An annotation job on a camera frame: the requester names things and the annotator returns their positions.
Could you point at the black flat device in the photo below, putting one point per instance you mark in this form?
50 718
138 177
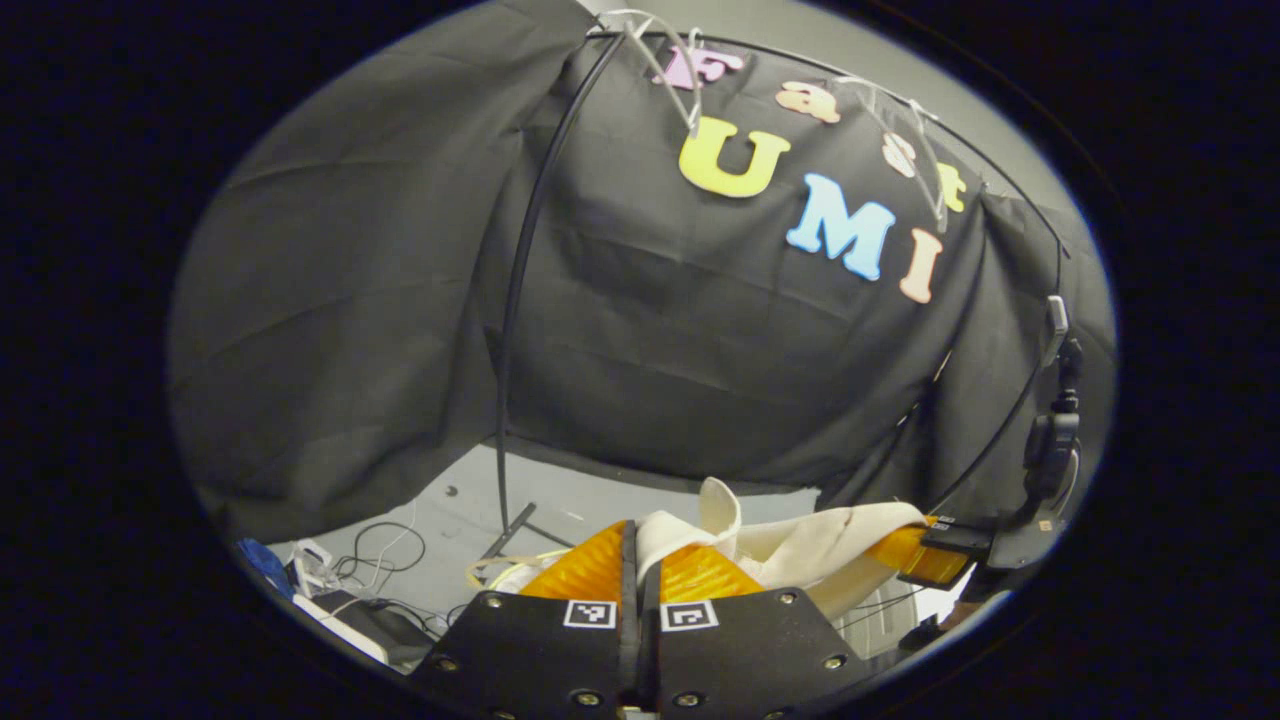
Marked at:
375 625

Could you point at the black clothes rack rail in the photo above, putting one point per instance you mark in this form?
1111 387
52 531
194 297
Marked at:
502 450

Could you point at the blue cloth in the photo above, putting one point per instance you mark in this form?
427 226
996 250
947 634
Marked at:
265 565

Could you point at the black backdrop cloth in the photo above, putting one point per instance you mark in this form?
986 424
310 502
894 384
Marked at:
350 300

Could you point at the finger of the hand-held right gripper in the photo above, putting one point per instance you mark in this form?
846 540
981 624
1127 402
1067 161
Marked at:
935 560

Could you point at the cream button-up shirt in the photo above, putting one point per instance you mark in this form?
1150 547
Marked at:
800 550

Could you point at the white plastic clothes hanger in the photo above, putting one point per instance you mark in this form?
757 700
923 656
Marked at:
672 60
905 140

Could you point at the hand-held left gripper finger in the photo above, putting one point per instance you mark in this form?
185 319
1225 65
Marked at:
629 650
650 650

